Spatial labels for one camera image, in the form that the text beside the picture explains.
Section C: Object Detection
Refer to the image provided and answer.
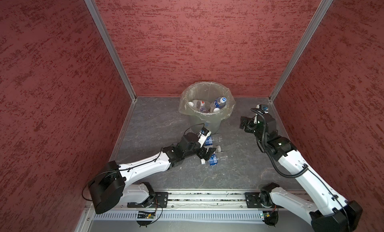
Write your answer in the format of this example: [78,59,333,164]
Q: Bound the blue label Pocari bottle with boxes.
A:
[201,155,229,166]

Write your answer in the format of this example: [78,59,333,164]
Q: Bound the blue label bottle white cap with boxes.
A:
[210,96,227,113]

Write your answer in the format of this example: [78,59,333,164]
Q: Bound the red white label water bottle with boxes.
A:
[188,99,207,113]

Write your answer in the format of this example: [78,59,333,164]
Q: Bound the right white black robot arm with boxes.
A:
[240,108,363,232]

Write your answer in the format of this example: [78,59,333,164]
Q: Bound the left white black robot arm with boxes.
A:
[86,129,215,215]

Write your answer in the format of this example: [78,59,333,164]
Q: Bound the grey mesh waste bin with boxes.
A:
[182,83,230,136]

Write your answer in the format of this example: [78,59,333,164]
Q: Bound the clear plastic bin liner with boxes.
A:
[179,81,236,123]

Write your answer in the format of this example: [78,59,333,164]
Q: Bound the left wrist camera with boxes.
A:
[198,127,211,147]

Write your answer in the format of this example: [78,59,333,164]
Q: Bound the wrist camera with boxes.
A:
[259,104,269,113]
[198,127,211,147]

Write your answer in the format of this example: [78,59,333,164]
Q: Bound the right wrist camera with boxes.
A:
[259,104,269,113]

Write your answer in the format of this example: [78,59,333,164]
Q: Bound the aluminium front rail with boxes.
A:
[85,188,307,211]

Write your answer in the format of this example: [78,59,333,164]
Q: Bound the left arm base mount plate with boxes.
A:
[127,192,169,209]

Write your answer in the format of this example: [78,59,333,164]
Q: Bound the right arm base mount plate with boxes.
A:
[245,192,283,210]

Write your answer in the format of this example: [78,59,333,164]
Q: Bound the left circuit board under rail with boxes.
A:
[137,211,157,220]

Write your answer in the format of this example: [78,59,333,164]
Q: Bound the circuit board under rail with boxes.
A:
[263,211,279,227]
[137,211,157,220]

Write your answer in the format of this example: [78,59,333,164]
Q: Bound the right circuit board under rail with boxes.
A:
[263,211,279,227]

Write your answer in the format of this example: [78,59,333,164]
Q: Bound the white slotted cable duct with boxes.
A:
[93,210,264,224]

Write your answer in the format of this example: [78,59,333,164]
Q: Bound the left corner aluminium post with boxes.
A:
[84,0,137,102]

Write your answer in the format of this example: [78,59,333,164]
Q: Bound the corner aluminium post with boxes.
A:
[269,0,334,103]
[84,0,137,102]

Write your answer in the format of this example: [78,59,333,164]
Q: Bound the right corner aluminium post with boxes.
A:
[269,0,334,103]

